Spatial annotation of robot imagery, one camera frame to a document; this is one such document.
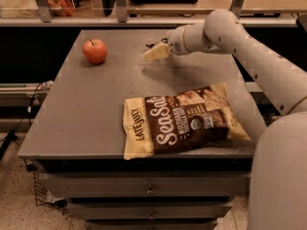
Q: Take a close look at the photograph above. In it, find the red apple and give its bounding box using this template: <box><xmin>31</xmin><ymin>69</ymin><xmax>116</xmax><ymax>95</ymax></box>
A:
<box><xmin>83</xmin><ymin>38</ymin><xmax>107</xmax><ymax>64</ymax></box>

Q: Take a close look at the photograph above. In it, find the brown sea salt chip bag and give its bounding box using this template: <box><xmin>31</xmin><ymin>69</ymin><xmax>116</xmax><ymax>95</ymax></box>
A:
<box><xmin>123</xmin><ymin>82</ymin><xmax>249</xmax><ymax>160</ymax></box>

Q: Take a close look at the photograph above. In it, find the black cable on floor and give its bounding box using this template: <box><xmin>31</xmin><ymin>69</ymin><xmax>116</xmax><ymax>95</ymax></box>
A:
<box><xmin>0</xmin><ymin>81</ymin><xmax>46</xmax><ymax>162</ymax></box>

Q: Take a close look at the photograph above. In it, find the orange snack bag on shelf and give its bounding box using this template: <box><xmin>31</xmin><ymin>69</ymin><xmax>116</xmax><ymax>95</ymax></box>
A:
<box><xmin>47</xmin><ymin>0</ymin><xmax>74</xmax><ymax>16</ymax></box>

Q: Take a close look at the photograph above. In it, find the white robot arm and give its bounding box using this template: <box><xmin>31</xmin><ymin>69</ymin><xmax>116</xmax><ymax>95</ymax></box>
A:
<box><xmin>145</xmin><ymin>10</ymin><xmax>307</xmax><ymax>230</ymax></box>

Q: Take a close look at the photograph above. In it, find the metal shelf frame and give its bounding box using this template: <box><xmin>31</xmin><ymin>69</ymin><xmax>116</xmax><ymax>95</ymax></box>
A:
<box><xmin>0</xmin><ymin>0</ymin><xmax>307</xmax><ymax>27</ymax></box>

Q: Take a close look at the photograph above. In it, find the bottom drawer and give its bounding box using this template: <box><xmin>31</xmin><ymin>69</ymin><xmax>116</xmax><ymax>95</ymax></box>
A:
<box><xmin>84</xmin><ymin>220</ymin><xmax>217</xmax><ymax>230</ymax></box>

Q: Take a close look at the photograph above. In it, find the wire mesh basket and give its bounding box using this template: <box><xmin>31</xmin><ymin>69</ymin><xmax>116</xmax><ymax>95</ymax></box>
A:
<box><xmin>34</xmin><ymin>170</ymin><xmax>49</xmax><ymax>206</ymax></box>

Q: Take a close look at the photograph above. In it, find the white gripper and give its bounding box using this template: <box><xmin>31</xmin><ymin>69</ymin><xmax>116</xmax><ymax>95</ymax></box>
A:
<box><xmin>143</xmin><ymin>22</ymin><xmax>217</xmax><ymax>61</ymax></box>

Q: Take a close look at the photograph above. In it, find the middle drawer with handle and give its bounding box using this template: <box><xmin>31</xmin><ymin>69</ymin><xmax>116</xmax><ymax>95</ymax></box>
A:
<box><xmin>68</xmin><ymin>201</ymin><xmax>231</xmax><ymax>220</ymax></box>

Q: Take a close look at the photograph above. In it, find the grey drawer cabinet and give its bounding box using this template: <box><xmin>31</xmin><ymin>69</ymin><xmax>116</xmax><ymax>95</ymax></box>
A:
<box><xmin>17</xmin><ymin>29</ymin><xmax>268</xmax><ymax>230</ymax></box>

